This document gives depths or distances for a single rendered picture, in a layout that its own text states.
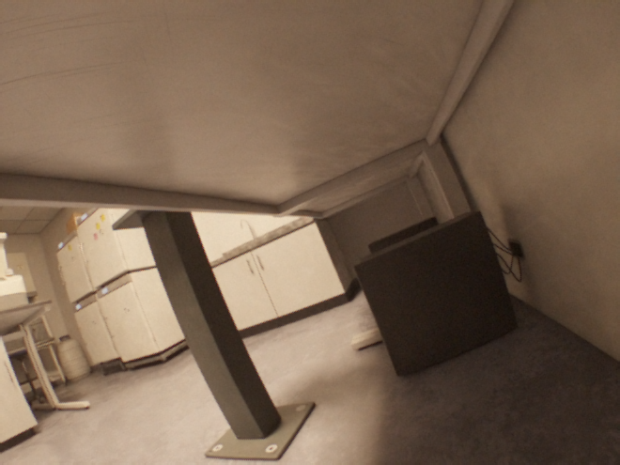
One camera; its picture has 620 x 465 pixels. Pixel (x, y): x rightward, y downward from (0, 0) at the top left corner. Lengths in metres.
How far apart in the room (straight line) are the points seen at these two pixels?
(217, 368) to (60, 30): 0.87
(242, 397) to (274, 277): 1.70
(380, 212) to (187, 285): 2.30
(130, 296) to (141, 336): 0.44
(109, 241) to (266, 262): 1.81
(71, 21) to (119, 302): 3.36
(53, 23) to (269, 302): 2.48
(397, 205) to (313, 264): 1.03
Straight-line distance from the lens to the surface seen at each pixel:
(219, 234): 3.41
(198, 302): 0.90
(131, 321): 3.49
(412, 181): 2.29
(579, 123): 0.60
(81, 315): 4.36
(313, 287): 2.46
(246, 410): 0.97
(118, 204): 0.60
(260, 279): 2.58
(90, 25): 0.32
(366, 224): 2.94
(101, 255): 3.67
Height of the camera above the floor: 0.48
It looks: 4 degrees up
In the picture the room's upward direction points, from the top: 23 degrees counter-clockwise
